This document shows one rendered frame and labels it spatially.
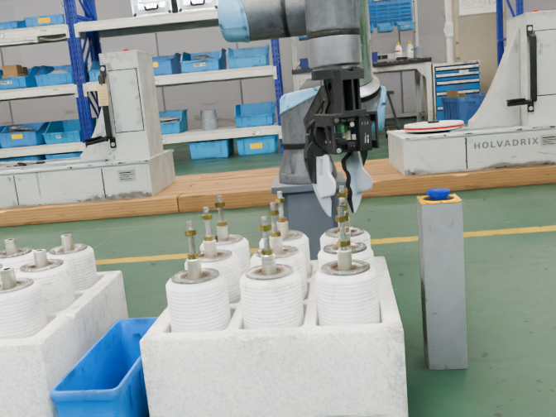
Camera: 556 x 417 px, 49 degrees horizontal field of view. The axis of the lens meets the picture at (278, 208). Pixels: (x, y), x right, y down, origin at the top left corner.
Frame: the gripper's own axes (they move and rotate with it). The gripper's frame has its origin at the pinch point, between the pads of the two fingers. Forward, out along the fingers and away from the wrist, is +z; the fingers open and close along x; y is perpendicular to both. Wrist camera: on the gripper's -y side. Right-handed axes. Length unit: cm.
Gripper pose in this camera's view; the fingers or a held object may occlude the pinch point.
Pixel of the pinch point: (339, 204)
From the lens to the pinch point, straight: 92.3
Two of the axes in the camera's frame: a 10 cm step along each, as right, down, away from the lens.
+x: 9.4, -1.4, 3.1
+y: 3.3, 1.4, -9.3
